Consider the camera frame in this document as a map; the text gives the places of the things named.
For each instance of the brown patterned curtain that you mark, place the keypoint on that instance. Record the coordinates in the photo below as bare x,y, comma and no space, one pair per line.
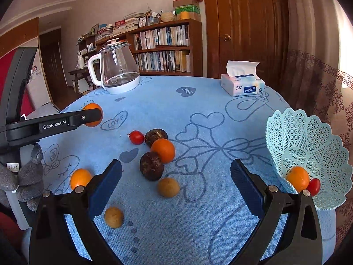
311,60

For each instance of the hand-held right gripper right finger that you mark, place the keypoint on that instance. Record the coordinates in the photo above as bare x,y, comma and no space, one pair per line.
246,189

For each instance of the white board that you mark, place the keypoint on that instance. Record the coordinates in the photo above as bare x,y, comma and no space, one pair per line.
38,82

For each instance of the stack of books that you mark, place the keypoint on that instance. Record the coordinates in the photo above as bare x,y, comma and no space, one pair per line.
133,20
110,30

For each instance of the row of books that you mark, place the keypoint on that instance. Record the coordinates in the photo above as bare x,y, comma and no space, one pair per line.
162,37
165,60

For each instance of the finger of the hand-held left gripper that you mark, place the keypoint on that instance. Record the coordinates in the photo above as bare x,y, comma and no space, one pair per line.
82,118

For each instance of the wooden bookshelf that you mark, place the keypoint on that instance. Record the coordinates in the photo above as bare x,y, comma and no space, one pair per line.
195,47

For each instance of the brown wooden door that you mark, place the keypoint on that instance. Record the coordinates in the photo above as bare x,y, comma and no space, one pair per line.
248,27

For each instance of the person's left hand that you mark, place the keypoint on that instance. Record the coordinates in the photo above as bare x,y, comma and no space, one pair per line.
29,176

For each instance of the light brown round fruit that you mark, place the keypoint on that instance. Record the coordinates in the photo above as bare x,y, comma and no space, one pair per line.
168,187
114,217

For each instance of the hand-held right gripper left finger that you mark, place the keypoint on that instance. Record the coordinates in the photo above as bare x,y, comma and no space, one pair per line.
106,189

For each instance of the woven bowl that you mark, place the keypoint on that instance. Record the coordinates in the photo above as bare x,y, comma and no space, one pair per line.
167,17

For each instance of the light blue plastic basket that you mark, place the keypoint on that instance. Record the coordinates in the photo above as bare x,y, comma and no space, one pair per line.
309,143

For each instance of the red panel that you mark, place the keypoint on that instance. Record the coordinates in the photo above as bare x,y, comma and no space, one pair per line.
13,88

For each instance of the white tissue pack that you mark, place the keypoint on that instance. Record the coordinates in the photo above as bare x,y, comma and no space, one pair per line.
242,87

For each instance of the orange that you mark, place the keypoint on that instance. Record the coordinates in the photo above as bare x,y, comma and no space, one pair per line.
297,178
163,151
92,106
80,179

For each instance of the brass door knob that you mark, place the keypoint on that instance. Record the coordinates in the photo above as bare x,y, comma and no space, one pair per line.
226,37

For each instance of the red cherry tomato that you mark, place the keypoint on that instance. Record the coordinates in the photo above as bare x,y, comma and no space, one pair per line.
313,187
136,137

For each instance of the wooden side table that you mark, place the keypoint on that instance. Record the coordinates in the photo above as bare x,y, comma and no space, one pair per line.
78,74

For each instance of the blue printed tablecloth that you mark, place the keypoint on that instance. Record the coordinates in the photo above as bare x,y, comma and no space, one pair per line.
193,121

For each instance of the low wooden shelf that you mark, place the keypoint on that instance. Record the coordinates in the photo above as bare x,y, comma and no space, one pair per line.
88,45

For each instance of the dark wooden door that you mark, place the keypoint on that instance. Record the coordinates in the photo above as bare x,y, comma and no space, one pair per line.
53,63

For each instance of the brown cardboard box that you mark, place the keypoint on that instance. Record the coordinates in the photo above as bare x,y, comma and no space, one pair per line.
186,3

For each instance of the green box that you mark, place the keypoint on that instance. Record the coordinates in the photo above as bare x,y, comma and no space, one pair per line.
190,9

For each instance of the dark brown round fruit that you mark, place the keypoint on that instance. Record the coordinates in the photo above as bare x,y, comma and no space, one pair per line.
151,167
156,136

